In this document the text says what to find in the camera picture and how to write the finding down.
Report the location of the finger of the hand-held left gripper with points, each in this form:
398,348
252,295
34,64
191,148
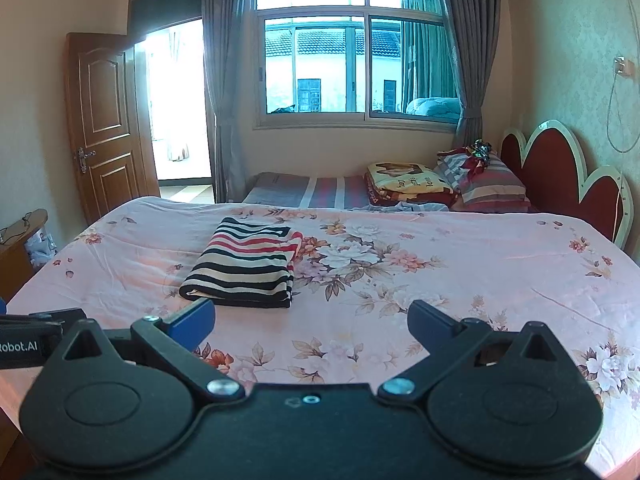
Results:
60,317

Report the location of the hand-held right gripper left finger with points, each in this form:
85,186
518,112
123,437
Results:
192,322

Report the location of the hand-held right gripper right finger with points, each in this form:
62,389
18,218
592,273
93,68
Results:
430,322

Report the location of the striped knit cat sweater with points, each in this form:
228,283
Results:
240,265

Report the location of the pink floral blanket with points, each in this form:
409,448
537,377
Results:
450,260

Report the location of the wooden side furniture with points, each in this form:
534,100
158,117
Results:
15,265

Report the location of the clear plastic bag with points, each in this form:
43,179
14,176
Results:
42,250

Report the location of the light blue garment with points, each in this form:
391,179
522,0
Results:
415,206

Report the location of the folded yellow red printed blanket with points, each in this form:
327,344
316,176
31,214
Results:
400,177

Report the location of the striped pillow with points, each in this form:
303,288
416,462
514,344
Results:
492,185

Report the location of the purple striped bed sheet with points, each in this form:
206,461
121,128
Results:
300,190

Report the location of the shiny ribbon bow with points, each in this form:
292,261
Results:
480,150

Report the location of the red white bed headboard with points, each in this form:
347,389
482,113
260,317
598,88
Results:
550,170

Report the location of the brown wooden door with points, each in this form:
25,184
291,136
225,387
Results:
105,125

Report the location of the light blue quilt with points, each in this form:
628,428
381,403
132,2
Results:
432,106

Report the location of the grey curtain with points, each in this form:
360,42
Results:
225,85
475,35

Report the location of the sliding glass window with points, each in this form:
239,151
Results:
325,70

